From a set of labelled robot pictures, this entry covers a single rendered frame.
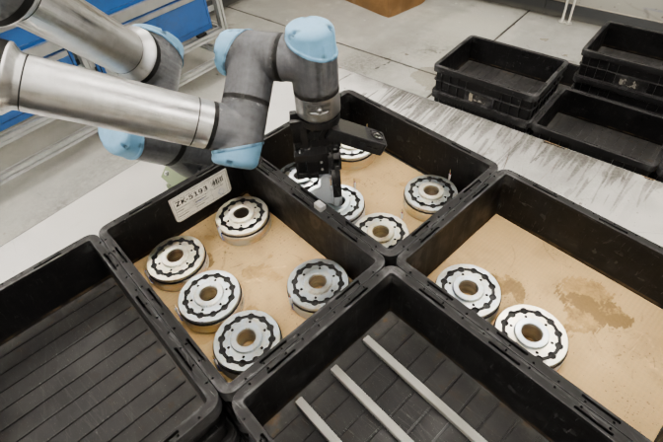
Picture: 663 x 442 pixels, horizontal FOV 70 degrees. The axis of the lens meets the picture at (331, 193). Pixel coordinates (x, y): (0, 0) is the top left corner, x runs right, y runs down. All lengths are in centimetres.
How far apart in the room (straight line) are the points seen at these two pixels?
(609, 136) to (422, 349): 143
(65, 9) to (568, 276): 90
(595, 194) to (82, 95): 106
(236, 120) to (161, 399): 42
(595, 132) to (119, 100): 170
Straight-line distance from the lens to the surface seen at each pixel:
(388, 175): 101
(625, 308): 90
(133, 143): 101
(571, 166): 132
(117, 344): 87
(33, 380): 90
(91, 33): 89
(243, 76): 75
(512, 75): 208
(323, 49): 72
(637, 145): 203
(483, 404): 75
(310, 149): 83
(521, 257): 90
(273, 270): 86
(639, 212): 126
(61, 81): 71
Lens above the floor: 151
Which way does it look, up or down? 44 degrees down
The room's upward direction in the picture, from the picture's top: 5 degrees counter-clockwise
